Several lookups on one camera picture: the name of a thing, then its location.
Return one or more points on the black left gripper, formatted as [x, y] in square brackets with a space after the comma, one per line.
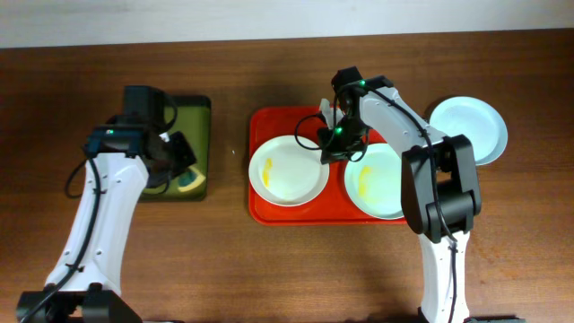
[180, 150]

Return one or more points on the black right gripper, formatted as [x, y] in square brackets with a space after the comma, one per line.
[331, 152]

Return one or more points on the green yellow sponge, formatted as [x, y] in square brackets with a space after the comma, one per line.
[190, 179]

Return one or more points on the cream white plate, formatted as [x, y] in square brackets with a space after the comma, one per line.
[285, 174]

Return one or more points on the light blue plate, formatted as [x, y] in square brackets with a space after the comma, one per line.
[480, 122]

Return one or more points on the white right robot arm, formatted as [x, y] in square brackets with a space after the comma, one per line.
[440, 193]

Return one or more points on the black tray with green liquid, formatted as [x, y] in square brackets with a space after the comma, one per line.
[188, 138]

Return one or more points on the red plastic tray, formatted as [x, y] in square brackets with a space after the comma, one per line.
[331, 207]

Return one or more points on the light green plate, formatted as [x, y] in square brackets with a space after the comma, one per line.
[374, 182]

